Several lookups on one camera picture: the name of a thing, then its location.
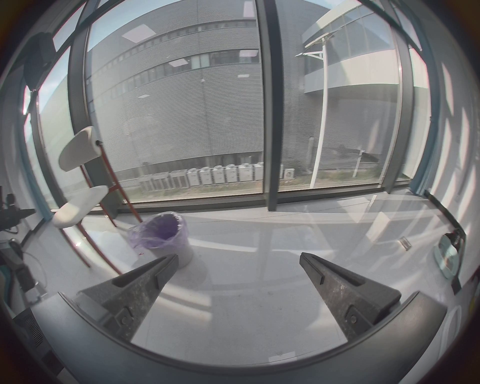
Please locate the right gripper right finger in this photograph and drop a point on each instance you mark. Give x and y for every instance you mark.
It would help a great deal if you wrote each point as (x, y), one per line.
(348, 300)

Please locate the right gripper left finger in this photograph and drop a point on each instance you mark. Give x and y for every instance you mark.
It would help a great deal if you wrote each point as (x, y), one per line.
(138, 296)

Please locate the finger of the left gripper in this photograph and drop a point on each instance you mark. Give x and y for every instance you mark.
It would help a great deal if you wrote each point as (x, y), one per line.
(18, 215)

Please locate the purple plastic bag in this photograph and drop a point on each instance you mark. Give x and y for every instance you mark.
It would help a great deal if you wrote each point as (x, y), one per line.
(161, 230)

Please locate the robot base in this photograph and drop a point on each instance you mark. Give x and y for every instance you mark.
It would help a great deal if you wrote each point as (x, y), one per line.
(32, 330)

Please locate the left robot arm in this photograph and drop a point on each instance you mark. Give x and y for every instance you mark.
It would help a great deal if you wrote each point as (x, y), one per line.
(17, 266)

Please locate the white trash bin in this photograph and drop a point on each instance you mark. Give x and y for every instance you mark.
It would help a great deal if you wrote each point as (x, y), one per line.
(183, 255)

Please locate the window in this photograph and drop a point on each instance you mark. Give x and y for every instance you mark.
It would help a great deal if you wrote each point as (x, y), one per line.
(187, 112)

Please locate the white chair with orange frame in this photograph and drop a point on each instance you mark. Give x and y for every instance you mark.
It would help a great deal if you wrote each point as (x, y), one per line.
(78, 210)

